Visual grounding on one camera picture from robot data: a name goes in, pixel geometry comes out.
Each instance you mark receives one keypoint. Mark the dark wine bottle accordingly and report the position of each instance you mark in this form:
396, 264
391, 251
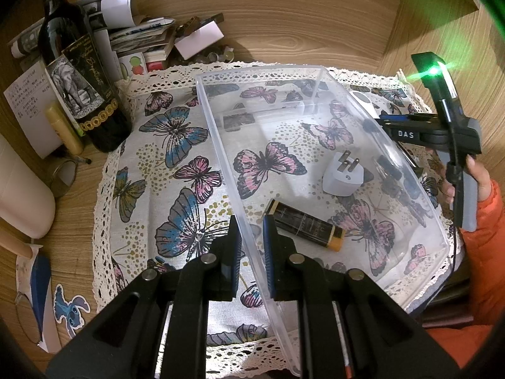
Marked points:
98, 122

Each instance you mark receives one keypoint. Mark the person's right hand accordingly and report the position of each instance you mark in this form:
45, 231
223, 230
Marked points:
479, 177

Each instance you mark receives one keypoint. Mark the clear plastic storage box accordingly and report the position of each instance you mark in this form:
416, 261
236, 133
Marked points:
300, 126

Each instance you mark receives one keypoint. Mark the black metal clips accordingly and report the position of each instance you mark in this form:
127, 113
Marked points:
398, 181

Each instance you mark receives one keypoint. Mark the pile of small metal trinkets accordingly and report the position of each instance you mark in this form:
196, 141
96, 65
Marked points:
213, 54

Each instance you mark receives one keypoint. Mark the white plug adapter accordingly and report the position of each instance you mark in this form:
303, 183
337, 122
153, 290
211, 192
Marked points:
339, 179

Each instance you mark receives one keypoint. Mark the yellow tube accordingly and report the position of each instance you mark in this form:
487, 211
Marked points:
65, 130

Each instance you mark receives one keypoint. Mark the black and gold tube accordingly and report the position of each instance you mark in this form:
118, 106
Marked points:
303, 223

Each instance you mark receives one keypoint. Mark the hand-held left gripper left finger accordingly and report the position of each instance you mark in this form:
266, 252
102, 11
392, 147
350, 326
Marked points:
235, 253

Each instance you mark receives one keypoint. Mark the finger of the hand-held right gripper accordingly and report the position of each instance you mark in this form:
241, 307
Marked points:
402, 118

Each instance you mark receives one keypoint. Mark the white handwritten paper note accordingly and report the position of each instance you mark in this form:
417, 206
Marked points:
27, 98

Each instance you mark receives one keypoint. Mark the butterfly print lace cloth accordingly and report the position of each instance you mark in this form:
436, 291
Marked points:
177, 134

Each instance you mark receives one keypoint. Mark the blue cartoon sticker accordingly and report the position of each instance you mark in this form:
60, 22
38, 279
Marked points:
71, 310

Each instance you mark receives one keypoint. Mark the person's right forearm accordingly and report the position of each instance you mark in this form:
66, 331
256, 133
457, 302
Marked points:
485, 264

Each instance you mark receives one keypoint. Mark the clear glass cup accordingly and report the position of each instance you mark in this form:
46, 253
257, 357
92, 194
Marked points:
63, 181

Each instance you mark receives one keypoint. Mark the beige cylinder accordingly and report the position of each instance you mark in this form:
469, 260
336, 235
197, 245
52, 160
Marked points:
23, 197

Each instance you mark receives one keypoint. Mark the small pale paper box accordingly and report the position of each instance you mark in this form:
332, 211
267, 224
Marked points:
197, 39

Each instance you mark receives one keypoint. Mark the pile of papers and booklets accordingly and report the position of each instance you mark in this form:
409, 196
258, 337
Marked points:
134, 35

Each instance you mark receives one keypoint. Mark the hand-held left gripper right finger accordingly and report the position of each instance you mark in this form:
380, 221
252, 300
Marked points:
268, 253

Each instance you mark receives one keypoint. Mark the blue and white paper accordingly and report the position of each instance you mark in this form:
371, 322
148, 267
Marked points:
41, 296

